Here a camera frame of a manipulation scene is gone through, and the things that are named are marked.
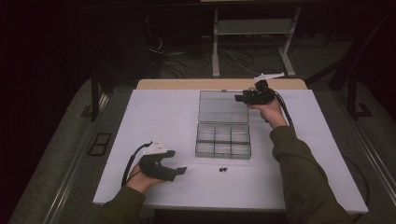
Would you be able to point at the clear plastic compartment box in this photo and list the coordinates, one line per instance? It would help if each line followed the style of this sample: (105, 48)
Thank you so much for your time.
(222, 140)

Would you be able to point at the metal floor rail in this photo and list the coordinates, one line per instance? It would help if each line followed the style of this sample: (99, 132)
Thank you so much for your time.
(72, 174)
(373, 152)

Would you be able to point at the small dark red bead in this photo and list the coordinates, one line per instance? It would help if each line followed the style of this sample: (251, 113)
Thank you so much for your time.
(225, 169)

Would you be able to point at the black floor hatch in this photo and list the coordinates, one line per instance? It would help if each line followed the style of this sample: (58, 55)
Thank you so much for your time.
(102, 139)

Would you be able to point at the person's left hand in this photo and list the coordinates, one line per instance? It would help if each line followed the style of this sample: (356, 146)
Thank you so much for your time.
(140, 182)

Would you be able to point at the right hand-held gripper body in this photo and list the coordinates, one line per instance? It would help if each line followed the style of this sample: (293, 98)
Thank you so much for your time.
(261, 95)

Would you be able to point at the wooden table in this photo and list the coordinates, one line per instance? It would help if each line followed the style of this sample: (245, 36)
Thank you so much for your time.
(186, 84)

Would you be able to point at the person's right hand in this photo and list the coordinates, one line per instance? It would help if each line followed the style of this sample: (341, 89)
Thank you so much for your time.
(274, 113)

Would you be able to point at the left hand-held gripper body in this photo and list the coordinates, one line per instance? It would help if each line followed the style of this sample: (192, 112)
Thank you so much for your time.
(152, 166)

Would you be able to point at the white metal desk frame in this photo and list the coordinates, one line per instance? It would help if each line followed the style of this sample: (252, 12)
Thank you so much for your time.
(215, 46)

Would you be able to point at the black metal stand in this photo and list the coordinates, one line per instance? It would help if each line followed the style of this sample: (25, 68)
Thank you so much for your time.
(95, 99)
(352, 99)

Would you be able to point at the white table board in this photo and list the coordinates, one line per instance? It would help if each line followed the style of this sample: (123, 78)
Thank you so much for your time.
(162, 118)

